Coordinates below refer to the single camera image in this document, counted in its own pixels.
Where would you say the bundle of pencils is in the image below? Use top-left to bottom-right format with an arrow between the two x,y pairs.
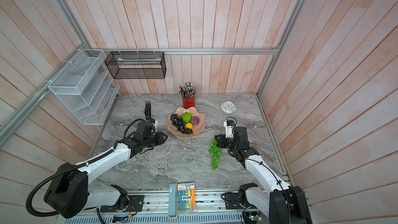
179,82 -> 197,99

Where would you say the green bumpy fake fruit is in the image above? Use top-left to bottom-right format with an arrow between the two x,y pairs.
181,112 -> 192,123

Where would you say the white wire mesh shelf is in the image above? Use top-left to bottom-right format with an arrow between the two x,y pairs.
49,49 -> 120,125

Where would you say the yellow fake pear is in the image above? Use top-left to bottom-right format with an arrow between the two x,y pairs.
185,122 -> 194,131

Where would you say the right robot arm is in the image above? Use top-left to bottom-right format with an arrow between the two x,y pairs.
215,126 -> 313,224

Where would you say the black corrugated cable hose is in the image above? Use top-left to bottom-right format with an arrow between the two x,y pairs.
25,149 -> 115,218

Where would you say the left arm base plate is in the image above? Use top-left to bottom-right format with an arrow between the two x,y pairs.
100,195 -> 144,213

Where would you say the white round clock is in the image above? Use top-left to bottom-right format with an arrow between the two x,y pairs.
221,101 -> 237,114

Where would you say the dark purple grape bunch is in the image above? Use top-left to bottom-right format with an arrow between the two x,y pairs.
170,114 -> 193,135

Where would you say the black stapler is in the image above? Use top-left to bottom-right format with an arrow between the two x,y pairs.
144,101 -> 152,120

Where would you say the purple fake fruit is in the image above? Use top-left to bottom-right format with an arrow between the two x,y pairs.
190,116 -> 200,126

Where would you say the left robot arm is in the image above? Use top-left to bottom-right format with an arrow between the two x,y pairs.
44,121 -> 167,218

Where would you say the light blue flat case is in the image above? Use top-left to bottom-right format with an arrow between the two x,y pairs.
168,183 -> 178,220

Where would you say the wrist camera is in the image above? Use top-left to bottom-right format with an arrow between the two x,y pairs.
148,118 -> 158,128
224,120 -> 236,139

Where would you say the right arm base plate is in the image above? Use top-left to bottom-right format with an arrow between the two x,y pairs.
221,191 -> 248,209

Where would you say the highlighter marker pack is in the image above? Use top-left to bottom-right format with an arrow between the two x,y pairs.
177,181 -> 198,213

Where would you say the red pencil cup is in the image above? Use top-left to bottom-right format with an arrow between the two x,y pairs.
182,97 -> 195,109

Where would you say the black mesh wall basket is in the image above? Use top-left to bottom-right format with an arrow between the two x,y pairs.
105,51 -> 167,79

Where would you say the pink scalloped fruit bowl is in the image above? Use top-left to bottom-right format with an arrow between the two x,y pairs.
167,107 -> 205,139

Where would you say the aluminium front rail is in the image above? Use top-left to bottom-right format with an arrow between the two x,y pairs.
52,188 -> 313,218

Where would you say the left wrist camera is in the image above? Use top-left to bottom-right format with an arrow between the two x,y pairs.
148,118 -> 158,128

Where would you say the green grape bunch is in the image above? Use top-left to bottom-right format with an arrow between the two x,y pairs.
210,139 -> 221,170

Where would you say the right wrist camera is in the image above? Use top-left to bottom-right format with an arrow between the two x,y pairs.
224,120 -> 236,139

